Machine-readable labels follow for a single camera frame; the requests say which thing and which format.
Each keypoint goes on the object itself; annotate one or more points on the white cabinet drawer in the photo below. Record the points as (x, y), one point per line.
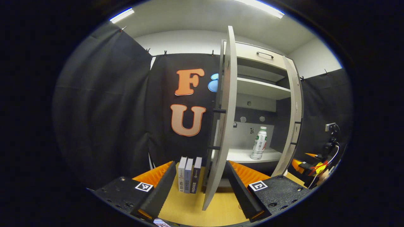
(249, 52)

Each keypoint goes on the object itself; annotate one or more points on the light blue book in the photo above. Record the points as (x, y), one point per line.
(188, 176)

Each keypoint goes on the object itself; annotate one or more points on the white book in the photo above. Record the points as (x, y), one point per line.
(181, 173)

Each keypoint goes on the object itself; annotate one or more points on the white bottle with green label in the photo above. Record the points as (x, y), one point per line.
(258, 145)

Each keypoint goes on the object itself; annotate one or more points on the black backdrop cloth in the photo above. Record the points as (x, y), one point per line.
(110, 110)

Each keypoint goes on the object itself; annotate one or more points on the white cabinet door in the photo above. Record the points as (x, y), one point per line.
(225, 126)
(292, 94)

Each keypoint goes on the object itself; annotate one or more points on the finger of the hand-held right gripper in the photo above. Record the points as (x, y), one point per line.
(307, 167)
(317, 158)

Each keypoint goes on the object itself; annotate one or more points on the white cabinet shelf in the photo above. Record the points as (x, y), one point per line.
(258, 88)

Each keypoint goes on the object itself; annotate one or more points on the dark blue book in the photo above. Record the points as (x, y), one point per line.
(195, 175)

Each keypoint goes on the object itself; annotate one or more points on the white cabinet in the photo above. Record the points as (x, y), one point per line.
(243, 138)

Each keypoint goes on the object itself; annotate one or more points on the white cabinet right door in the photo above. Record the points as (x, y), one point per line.
(292, 94)

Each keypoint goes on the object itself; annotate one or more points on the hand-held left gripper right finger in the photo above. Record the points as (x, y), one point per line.
(240, 192)

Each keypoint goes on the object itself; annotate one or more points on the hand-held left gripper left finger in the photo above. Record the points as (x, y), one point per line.
(161, 192)

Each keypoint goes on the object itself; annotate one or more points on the white cabinet left door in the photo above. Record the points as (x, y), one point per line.
(225, 126)

